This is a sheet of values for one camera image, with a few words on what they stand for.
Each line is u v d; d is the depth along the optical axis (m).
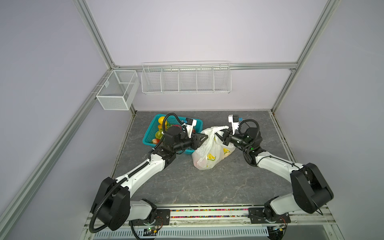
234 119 0.68
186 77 1.03
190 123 0.68
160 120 1.02
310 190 0.44
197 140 0.69
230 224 0.73
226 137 0.68
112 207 0.40
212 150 0.77
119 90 1.01
